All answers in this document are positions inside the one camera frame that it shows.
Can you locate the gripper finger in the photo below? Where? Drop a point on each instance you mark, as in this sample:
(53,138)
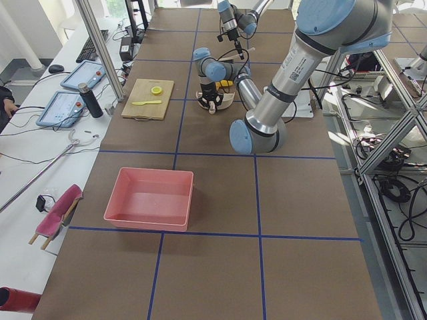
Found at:
(239,49)

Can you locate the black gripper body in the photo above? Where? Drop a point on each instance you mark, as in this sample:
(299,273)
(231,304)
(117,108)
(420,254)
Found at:
(232,33)
(207,90)

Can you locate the yellow toy corn cob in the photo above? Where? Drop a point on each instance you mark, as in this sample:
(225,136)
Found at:
(224,83)

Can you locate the beige hand brush black bristles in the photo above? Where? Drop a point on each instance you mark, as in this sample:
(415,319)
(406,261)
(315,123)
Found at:
(229,57)

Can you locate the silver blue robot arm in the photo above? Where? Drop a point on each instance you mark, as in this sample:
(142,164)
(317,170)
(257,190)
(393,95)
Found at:
(233,21)
(322,29)

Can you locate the pink plastic bin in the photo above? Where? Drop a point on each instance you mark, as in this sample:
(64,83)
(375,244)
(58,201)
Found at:
(150,199)

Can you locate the yellow toy lemon slice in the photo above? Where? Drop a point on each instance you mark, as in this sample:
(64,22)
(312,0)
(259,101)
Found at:
(156,90)

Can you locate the yellow toy knife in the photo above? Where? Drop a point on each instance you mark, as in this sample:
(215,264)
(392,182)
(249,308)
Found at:
(152,102)

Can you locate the wooden cutting board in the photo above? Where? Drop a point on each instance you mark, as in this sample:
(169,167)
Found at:
(141,92)

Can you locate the black power adapter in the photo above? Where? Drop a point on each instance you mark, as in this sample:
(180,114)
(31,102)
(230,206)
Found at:
(126,49)

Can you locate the black water bottle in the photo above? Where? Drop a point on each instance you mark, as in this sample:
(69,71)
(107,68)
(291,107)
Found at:
(90,100)

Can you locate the far blue teach pendant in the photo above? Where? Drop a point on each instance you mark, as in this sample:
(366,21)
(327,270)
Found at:
(88,72)

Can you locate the blue teach pendant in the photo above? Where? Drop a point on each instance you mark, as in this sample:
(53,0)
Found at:
(62,111)
(88,72)

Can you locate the black keyboard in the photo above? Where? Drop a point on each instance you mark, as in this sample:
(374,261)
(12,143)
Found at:
(88,52)

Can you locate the near blue teach pendant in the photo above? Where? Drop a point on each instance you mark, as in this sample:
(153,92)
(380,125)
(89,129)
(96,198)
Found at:
(62,111)

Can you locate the black computer mouse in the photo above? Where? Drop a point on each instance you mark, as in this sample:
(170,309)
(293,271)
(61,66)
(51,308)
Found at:
(55,68)

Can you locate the pink cloth on wooden rack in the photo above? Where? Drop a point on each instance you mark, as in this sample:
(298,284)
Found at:
(51,224)

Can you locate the seated person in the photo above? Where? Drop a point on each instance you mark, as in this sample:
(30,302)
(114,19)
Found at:
(8,107)

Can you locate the red cylinder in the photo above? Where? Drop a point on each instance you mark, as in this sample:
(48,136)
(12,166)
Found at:
(18,300)

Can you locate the aluminium frame post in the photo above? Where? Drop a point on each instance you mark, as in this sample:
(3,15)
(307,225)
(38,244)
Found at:
(97,38)

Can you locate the small black device with cable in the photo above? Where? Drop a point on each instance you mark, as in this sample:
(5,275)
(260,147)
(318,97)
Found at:
(40,203)

